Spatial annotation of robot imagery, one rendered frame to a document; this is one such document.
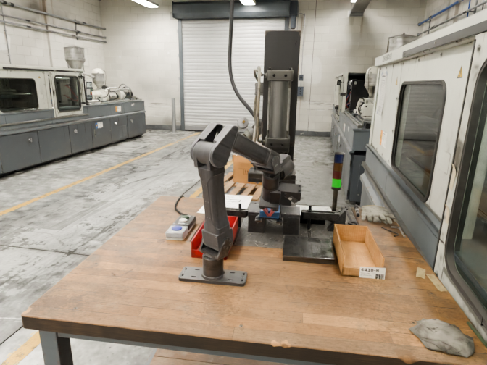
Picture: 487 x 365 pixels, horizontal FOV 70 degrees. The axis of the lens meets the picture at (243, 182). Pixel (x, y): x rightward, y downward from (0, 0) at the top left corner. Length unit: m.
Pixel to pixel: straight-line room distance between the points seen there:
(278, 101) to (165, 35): 10.30
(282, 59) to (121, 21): 10.93
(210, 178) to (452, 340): 0.68
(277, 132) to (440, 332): 0.77
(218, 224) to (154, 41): 10.77
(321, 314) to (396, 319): 0.19
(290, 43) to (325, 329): 0.96
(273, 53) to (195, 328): 0.96
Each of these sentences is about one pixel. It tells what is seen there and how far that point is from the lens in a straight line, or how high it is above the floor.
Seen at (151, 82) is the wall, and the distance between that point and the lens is 11.63.
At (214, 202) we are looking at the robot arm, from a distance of 0.96.
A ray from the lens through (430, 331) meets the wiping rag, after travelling 0.99.
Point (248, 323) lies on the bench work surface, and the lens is 0.92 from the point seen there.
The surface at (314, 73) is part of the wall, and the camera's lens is 10.50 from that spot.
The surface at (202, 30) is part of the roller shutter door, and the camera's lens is 11.05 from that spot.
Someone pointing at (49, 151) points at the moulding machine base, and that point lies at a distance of 7.15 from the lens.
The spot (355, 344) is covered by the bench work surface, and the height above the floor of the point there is 0.90.
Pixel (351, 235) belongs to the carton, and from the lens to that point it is 1.37.
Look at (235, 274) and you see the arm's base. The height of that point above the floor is 0.91.
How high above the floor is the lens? 1.46
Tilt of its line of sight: 16 degrees down
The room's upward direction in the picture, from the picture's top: 1 degrees clockwise
